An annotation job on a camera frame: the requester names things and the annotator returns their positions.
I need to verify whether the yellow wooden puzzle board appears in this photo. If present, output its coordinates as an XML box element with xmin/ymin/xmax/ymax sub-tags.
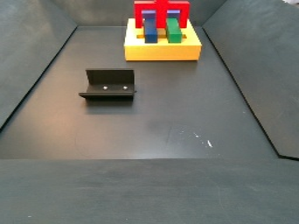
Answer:
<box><xmin>124</xmin><ymin>18</ymin><xmax>201</xmax><ymax>61</ymax></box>

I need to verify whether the black angled bracket holder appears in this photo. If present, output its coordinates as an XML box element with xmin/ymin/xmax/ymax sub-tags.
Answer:
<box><xmin>79</xmin><ymin>68</ymin><xmax>136</xmax><ymax>100</ymax></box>

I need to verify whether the green long block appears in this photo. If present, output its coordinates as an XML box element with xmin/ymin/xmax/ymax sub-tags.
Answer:
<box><xmin>165</xmin><ymin>17</ymin><xmax>183</xmax><ymax>43</ymax></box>

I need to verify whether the blue long block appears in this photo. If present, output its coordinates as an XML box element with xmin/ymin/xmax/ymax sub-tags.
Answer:
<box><xmin>144</xmin><ymin>18</ymin><xmax>157</xmax><ymax>44</ymax></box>

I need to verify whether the red bridge-shaped block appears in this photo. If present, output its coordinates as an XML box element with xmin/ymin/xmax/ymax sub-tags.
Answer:
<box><xmin>133</xmin><ymin>0</ymin><xmax>191</xmax><ymax>28</ymax></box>

